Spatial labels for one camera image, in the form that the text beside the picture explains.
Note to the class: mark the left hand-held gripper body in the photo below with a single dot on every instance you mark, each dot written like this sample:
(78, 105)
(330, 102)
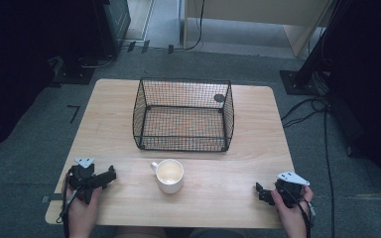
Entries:
(83, 179)

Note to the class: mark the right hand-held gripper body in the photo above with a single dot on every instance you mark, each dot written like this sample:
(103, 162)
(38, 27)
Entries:
(290, 190)

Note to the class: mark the person's right hand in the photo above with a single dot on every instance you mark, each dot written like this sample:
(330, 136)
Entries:
(291, 216)

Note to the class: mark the person's left hand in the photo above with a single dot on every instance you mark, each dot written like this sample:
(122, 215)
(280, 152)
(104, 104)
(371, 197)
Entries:
(81, 213)

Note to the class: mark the grey tape strip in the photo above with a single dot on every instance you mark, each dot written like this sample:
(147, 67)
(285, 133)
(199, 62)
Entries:
(50, 198)

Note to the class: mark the white cup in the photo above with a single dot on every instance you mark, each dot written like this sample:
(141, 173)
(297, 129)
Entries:
(169, 177)

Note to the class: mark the black round disc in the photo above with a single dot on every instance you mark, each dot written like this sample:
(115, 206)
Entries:
(219, 97)

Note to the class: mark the black metal stand base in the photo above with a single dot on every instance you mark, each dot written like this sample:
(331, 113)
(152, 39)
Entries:
(302, 82)
(74, 74)

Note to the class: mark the short black floor tape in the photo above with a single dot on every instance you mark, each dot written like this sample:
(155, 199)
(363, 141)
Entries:
(145, 46)
(170, 49)
(131, 46)

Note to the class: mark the dark curtain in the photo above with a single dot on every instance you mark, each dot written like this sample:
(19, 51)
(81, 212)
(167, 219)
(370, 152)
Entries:
(367, 82)
(16, 66)

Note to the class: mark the dark equipment cabinet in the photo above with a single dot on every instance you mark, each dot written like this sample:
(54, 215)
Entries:
(112, 26)

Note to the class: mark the beige wooden cabinet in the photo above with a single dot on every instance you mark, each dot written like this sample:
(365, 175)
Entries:
(261, 16)

